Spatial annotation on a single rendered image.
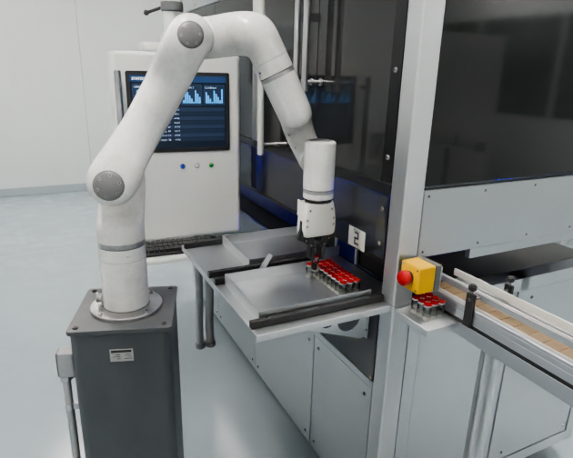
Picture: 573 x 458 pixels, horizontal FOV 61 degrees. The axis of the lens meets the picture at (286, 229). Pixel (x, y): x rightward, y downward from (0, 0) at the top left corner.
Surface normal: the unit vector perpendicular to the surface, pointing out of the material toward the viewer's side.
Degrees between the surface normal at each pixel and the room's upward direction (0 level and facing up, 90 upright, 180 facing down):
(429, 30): 90
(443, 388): 90
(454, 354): 90
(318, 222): 92
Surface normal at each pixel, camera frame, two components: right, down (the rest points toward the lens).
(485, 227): 0.44, 0.29
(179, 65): -0.14, 0.81
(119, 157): 0.36, -0.15
